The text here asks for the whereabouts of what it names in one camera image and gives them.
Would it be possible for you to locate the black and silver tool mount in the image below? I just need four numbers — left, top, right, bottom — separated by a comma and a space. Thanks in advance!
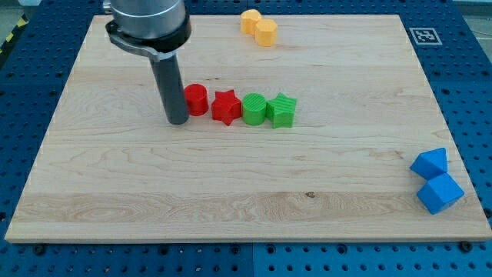
105, 14, 191, 62

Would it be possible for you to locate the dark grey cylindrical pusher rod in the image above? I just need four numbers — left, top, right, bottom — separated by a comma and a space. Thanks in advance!
150, 55, 189, 125

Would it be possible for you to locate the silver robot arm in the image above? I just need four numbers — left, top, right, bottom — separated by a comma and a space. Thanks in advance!
102, 0, 191, 125

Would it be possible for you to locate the red star block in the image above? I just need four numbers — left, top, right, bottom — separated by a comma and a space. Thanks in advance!
211, 89, 242, 125

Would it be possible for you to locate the green star block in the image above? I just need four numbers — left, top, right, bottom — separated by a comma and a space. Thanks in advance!
266, 92, 297, 128

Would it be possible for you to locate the red cylinder block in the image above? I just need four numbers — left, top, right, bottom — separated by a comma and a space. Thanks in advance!
184, 84, 208, 116

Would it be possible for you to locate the green cylinder block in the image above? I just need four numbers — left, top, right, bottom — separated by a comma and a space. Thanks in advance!
242, 93, 267, 125

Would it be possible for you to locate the yellow hexagon block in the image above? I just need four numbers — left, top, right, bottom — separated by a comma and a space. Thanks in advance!
254, 19, 278, 47

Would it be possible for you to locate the wooden board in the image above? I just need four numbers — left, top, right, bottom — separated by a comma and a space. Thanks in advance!
5, 15, 491, 244

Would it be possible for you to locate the white fiducial marker tag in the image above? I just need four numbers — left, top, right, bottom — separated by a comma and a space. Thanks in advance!
409, 27, 442, 45

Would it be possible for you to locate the blue triangle block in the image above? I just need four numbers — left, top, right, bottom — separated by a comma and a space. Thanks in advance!
410, 148, 448, 180

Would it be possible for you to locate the blue cube block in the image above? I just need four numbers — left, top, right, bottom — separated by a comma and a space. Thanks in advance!
417, 173, 465, 215

